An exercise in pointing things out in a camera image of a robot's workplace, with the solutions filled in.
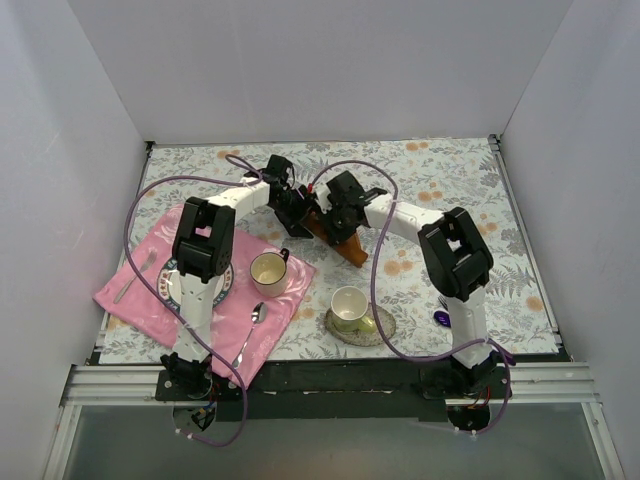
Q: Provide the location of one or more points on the aluminium frame rail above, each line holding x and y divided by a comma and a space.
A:
529, 382

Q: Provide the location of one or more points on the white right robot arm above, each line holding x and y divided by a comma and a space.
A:
457, 259

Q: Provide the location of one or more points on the silver spoon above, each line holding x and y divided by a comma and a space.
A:
258, 316

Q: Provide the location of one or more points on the woven round saucer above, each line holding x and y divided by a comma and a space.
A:
370, 337

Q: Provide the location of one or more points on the floral patterned tablecloth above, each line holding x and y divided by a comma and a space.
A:
437, 174

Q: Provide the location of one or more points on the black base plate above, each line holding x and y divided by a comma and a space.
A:
327, 389

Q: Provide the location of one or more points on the white plate green rim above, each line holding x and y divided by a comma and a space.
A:
168, 285

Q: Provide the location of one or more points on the purple spoon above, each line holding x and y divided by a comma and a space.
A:
442, 318

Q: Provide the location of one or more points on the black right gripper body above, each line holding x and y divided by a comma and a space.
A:
338, 228

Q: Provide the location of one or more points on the purple fork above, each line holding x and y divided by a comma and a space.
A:
442, 300

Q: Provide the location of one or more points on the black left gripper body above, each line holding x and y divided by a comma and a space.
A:
292, 216

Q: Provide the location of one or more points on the pink floral placemat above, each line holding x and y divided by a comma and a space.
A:
231, 320

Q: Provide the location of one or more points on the orange-brown cloth napkin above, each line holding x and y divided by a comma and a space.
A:
351, 249

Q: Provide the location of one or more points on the pale green teacup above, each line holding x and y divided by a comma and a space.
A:
349, 311

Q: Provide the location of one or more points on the cream mug black handle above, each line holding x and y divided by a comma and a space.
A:
269, 272

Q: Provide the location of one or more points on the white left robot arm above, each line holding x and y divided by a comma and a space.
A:
203, 248

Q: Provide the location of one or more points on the silver fork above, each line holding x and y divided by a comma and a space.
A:
149, 261

